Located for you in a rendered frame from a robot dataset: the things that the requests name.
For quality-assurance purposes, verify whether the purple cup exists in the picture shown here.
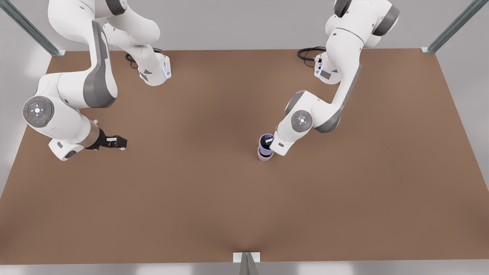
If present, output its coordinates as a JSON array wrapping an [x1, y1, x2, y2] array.
[[259, 133, 275, 155]]

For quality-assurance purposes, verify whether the black cable loop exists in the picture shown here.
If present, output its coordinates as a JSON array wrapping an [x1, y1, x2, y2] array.
[[297, 47, 327, 68], [125, 48, 163, 70]]

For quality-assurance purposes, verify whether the silver frame post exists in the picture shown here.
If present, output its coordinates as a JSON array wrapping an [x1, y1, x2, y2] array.
[[421, 0, 489, 53], [0, 0, 66, 57], [233, 252, 261, 275]]

